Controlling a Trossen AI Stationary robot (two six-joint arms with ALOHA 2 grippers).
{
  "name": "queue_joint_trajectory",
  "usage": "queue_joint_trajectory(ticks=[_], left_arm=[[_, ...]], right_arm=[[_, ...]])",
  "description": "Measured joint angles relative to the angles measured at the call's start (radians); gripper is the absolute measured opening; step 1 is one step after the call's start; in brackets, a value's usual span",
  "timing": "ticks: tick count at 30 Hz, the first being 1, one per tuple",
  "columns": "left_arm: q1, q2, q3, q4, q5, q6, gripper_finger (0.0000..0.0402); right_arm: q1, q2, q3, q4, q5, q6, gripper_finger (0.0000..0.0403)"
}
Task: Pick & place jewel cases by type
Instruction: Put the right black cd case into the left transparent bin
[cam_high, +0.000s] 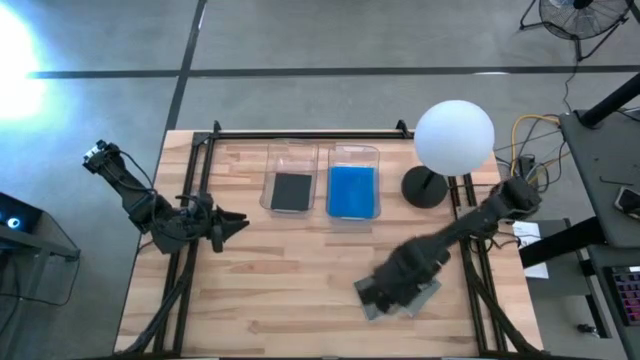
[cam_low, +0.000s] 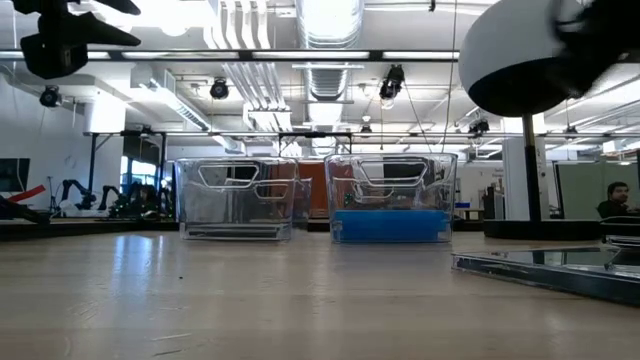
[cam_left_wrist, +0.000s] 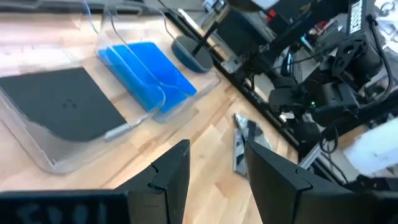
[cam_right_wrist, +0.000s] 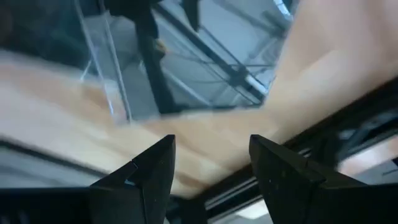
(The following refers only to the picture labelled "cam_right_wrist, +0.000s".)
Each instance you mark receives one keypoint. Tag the clear plastic bin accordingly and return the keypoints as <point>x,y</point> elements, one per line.
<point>99,62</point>

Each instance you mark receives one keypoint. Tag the black aluminium rig frame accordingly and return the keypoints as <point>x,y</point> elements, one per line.
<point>342,124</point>

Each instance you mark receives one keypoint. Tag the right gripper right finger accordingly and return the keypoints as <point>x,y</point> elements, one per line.
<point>286,186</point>

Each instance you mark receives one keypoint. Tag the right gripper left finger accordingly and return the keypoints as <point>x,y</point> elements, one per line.
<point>149,186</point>

